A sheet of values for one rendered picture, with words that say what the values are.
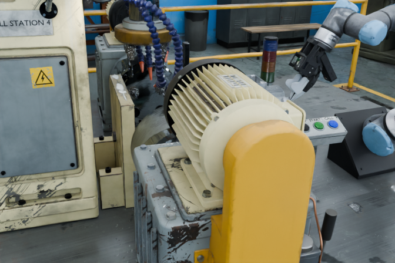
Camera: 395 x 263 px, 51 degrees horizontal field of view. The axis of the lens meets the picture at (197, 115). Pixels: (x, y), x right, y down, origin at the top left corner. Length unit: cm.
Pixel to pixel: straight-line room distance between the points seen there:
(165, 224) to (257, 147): 22
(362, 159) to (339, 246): 46
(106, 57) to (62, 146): 65
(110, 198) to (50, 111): 36
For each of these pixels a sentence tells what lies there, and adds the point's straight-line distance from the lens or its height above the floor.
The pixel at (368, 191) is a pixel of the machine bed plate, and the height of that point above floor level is 80.
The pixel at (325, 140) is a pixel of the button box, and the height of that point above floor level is 103.
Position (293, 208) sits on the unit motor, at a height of 122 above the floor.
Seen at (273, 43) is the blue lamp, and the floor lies 120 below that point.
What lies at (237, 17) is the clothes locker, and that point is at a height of 51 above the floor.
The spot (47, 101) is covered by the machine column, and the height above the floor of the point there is 119.
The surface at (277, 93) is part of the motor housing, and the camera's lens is 145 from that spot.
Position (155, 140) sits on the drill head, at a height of 113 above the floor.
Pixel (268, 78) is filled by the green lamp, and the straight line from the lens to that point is 178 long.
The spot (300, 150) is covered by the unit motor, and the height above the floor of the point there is 131.
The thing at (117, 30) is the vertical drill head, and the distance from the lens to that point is 123.
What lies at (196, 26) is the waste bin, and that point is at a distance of 646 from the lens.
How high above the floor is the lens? 157
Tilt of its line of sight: 23 degrees down
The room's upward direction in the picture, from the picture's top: 2 degrees clockwise
